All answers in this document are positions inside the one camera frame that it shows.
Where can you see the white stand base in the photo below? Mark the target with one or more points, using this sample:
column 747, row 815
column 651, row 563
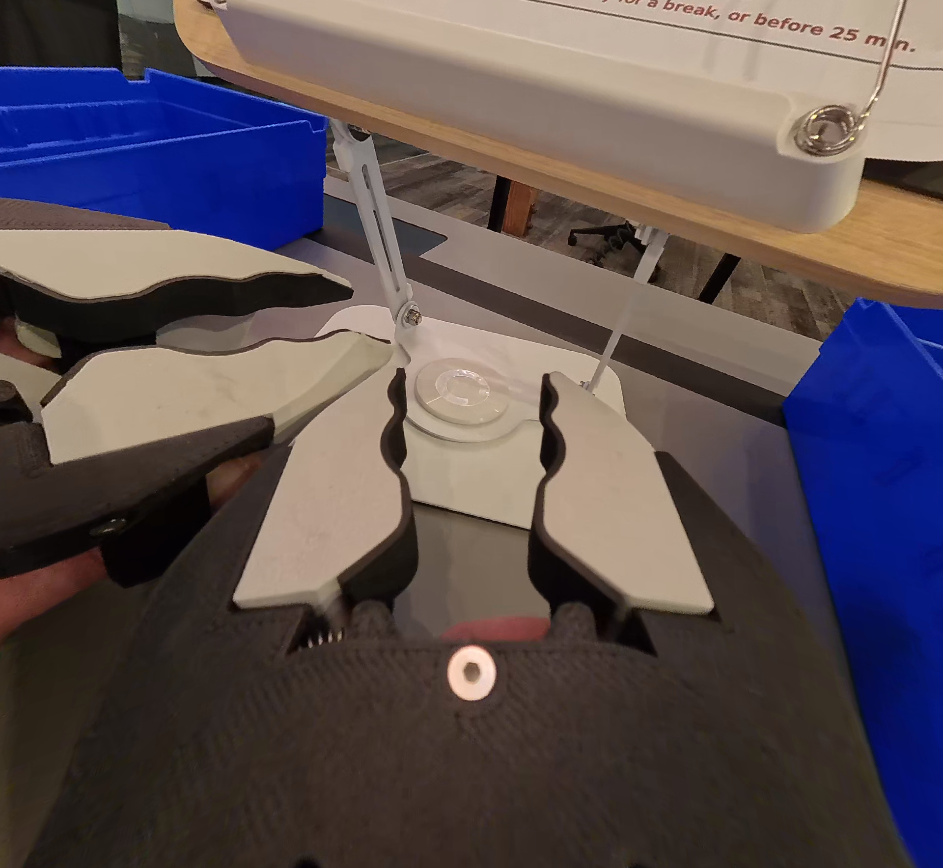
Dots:
column 471, row 470

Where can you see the blue plastic bin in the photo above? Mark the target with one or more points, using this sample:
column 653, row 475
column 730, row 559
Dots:
column 184, row 168
column 877, row 514

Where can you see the person's left hand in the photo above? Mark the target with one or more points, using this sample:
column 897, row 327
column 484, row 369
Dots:
column 37, row 595

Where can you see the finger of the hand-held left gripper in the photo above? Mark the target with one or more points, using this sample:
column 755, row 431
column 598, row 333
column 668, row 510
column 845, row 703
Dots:
column 147, row 256
column 184, row 389

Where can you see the white paper holder ledge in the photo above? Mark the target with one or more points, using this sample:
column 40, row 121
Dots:
column 516, row 109

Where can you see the wooden instruction board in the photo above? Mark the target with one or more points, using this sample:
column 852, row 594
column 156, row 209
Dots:
column 906, row 249

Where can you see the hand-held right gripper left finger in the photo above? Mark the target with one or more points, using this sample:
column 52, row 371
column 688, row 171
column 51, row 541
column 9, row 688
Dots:
column 324, row 499

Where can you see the black office chair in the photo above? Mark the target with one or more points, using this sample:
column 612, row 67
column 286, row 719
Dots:
column 608, row 238

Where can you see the grey desk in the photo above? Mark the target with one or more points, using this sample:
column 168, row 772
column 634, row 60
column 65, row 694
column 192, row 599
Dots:
column 729, row 426

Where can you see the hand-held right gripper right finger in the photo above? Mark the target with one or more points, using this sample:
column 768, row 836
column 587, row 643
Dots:
column 619, row 507

